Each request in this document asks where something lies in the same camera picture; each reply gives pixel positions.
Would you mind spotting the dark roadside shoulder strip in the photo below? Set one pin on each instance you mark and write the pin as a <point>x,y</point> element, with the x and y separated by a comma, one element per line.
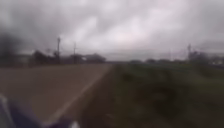
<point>98,106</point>

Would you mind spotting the dark low building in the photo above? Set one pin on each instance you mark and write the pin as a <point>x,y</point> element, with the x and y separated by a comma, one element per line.
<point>95,59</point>

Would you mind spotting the pole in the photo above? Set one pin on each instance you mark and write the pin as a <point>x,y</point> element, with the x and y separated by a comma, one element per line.
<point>189,52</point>
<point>58,48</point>

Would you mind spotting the green grass verge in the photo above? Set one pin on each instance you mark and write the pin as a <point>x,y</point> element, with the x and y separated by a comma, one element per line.
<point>173,96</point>

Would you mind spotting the grey-brown asphalt road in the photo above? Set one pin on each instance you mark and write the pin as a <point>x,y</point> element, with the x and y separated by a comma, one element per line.
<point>43,83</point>

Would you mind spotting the robot's own part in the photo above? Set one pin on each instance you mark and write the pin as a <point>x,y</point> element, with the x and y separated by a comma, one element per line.
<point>74,125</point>

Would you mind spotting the dark clump of trees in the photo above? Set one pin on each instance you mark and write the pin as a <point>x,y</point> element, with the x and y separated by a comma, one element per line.
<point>40,57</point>

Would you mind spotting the distant row of trees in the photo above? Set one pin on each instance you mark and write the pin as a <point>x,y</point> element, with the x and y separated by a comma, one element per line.
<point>200,60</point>

